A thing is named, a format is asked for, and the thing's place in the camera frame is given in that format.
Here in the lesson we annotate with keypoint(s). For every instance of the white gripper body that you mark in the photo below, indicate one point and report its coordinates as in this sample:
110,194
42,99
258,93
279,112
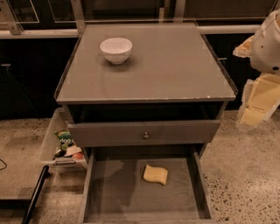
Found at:
267,49

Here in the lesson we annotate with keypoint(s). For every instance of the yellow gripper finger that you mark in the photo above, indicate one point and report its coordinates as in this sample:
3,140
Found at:
243,50
260,99

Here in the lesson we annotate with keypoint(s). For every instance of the yellow sponge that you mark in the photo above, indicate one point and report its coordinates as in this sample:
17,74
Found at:
153,174

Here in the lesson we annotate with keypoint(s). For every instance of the top grey drawer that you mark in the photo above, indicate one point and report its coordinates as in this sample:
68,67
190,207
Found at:
101,134

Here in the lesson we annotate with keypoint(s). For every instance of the grey drawer cabinet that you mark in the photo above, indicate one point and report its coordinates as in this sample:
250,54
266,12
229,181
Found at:
170,75

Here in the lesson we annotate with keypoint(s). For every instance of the round metal drawer knob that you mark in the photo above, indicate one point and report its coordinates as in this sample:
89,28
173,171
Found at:
146,135

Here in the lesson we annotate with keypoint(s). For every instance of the open middle grey drawer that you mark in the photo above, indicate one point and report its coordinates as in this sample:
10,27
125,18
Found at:
115,191

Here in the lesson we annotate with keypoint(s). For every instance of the white ceramic bowl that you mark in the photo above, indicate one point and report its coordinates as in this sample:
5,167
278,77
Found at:
116,50

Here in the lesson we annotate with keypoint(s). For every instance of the white and red packet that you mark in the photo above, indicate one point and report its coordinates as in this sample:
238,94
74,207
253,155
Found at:
70,152

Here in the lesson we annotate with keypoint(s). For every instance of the green chip bag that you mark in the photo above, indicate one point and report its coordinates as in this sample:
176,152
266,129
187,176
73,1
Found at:
65,139

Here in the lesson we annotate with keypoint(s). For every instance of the clear plastic storage bin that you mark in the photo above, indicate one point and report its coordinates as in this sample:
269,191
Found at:
51,143

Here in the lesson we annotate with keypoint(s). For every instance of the black pole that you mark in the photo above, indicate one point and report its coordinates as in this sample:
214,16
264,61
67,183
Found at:
35,195

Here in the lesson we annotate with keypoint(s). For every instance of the white metal railing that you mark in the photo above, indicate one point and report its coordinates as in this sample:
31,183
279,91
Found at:
46,17

